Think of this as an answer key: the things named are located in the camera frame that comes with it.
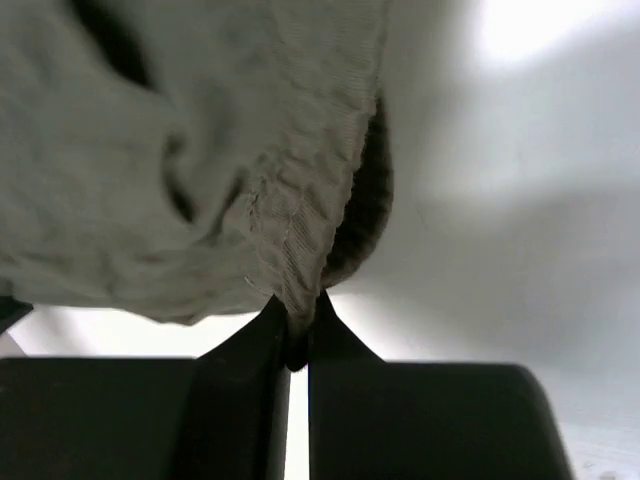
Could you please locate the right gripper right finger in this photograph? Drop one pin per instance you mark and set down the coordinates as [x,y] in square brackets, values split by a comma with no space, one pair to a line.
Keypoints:
[372,419]

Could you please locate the olive green shorts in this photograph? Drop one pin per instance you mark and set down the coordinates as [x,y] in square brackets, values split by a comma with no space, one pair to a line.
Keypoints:
[182,159]

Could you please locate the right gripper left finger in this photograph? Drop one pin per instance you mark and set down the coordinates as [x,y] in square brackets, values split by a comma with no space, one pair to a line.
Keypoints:
[220,416]

